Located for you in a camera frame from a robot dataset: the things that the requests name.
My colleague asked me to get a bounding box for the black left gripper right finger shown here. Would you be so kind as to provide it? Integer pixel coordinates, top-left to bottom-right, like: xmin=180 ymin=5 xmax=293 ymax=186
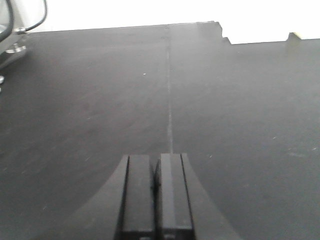
xmin=155 ymin=153 xmax=240 ymax=240

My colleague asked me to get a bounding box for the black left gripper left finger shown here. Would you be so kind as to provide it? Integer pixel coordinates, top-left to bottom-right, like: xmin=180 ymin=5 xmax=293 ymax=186
xmin=63 ymin=155 xmax=155 ymax=240

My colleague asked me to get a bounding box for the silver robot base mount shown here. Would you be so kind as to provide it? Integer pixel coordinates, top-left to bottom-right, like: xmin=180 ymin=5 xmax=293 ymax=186
xmin=0 ymin=27 xmax=26 ymax=71

